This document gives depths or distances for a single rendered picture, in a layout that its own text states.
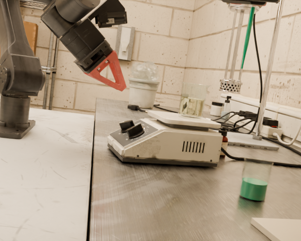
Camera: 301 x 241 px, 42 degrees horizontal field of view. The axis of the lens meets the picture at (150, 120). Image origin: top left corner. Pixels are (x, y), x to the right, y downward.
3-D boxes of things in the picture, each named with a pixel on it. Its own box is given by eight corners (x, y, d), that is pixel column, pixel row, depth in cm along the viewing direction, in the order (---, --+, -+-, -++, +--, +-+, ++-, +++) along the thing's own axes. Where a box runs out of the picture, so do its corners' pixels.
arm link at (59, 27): (92, 16, 75) (67, -14, 73) (76, 32, 72) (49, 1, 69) (73, 31, 80) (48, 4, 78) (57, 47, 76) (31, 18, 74)
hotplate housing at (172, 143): (121, 163, 71) (126, 119, 70) (105, 147, 83) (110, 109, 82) (228, 169, 79) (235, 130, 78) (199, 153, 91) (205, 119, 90)
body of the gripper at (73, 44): (102, 47, 83) (78, 19, 81) (112, 47, 74) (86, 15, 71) (79, 68, 83) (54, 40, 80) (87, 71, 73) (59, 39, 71)
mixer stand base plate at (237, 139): (176, 138, 107) (177, 134, 107) (164, 126, 126) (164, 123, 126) (280, 150, 111) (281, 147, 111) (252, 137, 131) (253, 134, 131)
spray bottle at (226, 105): (227, 118, 183) (231, 95, 181) (229, 120, 179) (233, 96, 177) (219, 117, 182) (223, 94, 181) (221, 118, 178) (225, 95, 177)
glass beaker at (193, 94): (172, 118, 79) (177, 77, 78) (182, 116, 84) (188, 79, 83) (200, 123, 76) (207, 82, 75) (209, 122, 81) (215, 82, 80)
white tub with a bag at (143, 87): (125, 106, 173) (132, 57, 170) (124, 103, 187) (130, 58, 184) (157, 110, 175) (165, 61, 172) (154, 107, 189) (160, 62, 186)
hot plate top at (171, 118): (166, 123, 73) (166, 118, 73) (145, 114, 84) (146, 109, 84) (222, 128, 77) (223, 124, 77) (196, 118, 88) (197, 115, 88)
